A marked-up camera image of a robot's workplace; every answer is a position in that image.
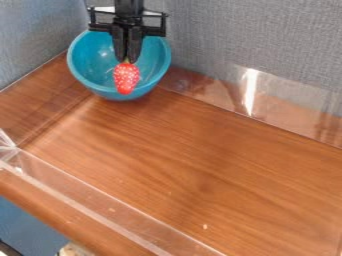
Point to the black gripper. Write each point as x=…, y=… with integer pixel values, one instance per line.
x=127, y=13

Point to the red toy strawberry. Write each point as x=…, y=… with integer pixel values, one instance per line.
x=126, y=77

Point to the blue bowl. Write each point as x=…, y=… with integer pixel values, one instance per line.
x=91, y=62

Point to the clear acrylic back barrier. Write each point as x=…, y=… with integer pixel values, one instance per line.
x=299, y=108

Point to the clear acrylic barrier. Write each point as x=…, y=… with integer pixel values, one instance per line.
x=299, y=108
x=57, y=196

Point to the clear acrylic front barrier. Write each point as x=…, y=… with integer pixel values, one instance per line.
x=57, y=196

